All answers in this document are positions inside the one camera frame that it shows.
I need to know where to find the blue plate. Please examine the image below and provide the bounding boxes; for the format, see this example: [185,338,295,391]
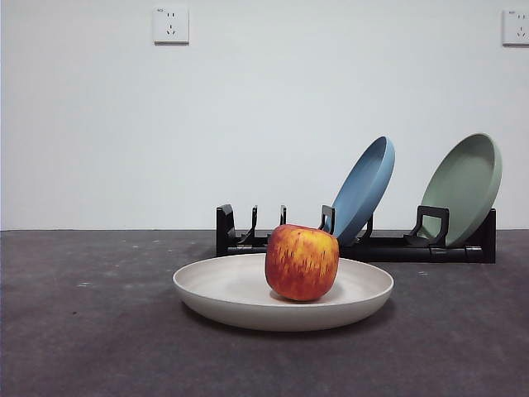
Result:
[331,135,396,246]

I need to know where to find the pale yellow cream plate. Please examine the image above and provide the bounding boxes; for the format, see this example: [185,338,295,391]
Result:
[172,252,395,332]

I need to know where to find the red yellow apple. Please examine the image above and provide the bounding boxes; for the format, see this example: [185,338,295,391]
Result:
[264,223,341,302]

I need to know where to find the black plate rack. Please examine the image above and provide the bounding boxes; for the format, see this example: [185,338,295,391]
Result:
[215,203,497,264]

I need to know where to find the white wall socket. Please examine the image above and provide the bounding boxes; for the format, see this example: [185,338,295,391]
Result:
[153,6,190,45]
[502,8,529,46]

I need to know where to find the green plate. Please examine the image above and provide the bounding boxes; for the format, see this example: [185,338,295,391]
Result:
[420,132,503,247]

